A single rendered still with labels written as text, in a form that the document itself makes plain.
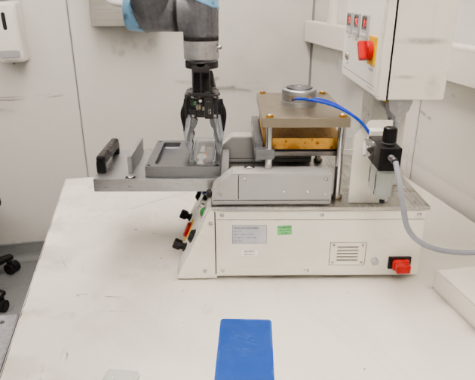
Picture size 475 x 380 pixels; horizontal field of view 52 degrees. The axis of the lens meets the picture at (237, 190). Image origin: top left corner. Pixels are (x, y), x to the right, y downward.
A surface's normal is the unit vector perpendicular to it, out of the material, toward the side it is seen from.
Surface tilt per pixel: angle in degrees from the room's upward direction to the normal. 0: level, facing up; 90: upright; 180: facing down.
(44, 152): 90
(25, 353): 0
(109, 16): 90
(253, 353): 0
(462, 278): 0
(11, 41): 90
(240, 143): 90
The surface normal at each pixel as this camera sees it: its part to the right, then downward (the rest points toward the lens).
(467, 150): -0.98, 0.07
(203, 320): 0.00, -0.93
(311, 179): 0.01, 0.38
